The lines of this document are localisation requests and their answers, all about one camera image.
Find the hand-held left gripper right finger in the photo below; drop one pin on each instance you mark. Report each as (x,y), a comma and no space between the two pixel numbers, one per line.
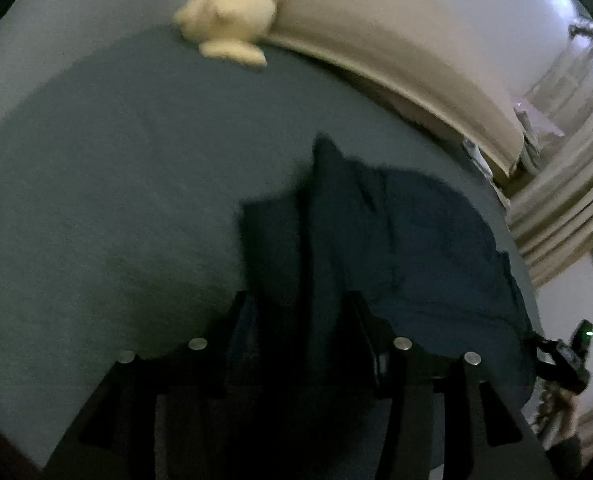
(371,350)

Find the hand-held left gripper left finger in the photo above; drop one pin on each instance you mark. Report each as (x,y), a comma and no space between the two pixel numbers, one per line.
(244,325)

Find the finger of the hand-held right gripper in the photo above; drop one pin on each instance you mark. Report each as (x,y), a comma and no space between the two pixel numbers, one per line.
(536,355)

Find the dark navy padded jacket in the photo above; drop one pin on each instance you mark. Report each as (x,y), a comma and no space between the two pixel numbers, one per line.
(401,240)

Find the person's right forearm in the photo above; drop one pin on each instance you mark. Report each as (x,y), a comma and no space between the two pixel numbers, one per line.
(566,417)

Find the beige curtain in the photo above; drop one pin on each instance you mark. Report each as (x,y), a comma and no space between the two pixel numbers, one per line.
(556,220)

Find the grey-blue bed blanket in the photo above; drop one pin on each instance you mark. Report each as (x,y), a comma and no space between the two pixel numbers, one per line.
(126,185)

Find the white crumpled cloth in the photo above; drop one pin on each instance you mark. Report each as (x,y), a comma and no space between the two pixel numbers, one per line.
(476,157)

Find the beige padded headboard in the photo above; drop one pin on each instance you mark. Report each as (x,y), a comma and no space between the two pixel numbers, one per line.
(401,50)

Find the yellow plush toy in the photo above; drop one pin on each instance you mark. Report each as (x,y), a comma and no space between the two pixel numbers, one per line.
(236,10)

